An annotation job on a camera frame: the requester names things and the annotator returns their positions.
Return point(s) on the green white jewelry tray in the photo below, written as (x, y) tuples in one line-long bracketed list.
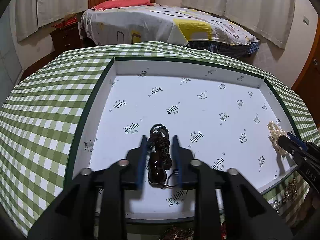
[(219, 113)]

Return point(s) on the bed with patterned sheet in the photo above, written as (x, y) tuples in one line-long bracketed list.
[(173, 25)]

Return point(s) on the red ribbon gold ornament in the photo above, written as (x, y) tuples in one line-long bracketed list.
[(176, 233)]

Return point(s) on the green checkered tablecloth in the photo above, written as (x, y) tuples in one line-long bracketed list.
[(39, 119)]

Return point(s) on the brown wooden door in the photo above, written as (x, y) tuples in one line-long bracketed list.
[(307, 85)]

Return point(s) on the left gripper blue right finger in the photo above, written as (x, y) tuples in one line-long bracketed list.
[(177, 156)]

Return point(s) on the red box on nightstand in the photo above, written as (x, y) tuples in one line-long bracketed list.
[(67, 20)]

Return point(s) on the dark wooden nightstand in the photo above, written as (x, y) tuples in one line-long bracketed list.
[(65, 39)]

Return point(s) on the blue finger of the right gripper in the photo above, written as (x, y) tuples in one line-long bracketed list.
[(296, 139), (289, 146)]

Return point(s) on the white curtain left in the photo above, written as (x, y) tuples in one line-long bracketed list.
[(30, 15)]

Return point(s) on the white curtain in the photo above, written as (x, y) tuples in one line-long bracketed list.
[(271, 19), (30, 15)]

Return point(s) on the red pillow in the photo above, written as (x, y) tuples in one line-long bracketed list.
[(120, 4)]

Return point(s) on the white curtain right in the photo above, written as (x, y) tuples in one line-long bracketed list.
[(271, 19)]

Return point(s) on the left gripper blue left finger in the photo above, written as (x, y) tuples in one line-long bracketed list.
[(140, 170)]

